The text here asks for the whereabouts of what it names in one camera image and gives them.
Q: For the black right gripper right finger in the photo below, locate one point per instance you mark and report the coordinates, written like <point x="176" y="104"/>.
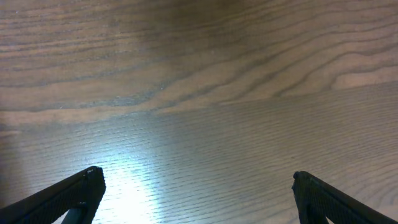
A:
<point x="320" y="203"/>

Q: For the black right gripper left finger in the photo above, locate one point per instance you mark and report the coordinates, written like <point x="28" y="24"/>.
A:
<point x="77" y="198"/>

